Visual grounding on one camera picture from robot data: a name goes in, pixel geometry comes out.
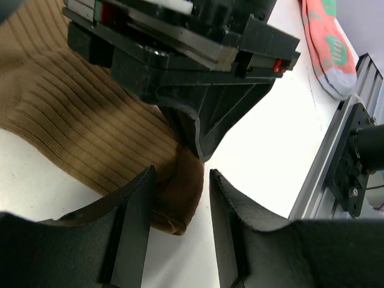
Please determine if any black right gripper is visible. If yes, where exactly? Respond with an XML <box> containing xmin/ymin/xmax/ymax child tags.
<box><xmin>63</xmin><ymin>1</ymin><xmax>300</xmax><ymax>162</ymax></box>

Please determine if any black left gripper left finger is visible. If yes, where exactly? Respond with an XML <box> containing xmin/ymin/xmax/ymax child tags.
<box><xmin>1</xmin><ymin>167</ymin><xmax>156</xmax><ymax>287</ymax></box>

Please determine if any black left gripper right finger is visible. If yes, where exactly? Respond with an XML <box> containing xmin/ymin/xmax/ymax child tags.
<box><xmin>209</xmin><ymin>169</ymin><xmax>383</xmax><ymax>287</ymax></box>

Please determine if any tan ribbed sock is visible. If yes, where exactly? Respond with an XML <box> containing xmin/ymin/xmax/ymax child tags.
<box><xmin>1</xmin><ymin>1</ymin><xmax>204</xmax><ymax>235</ymax></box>

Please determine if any pink patterned sock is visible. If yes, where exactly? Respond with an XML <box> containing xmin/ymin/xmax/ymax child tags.
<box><xmin>299</xmin><ymin>0</ymin><xmax>357</xmax><ymax>101</ymax></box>

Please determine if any aluminium rail frame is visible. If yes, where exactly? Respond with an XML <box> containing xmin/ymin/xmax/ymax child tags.
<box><xmin>289</xmin><ymin>53</ymin><xmax>383</xmax><ymax>220</ymax></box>

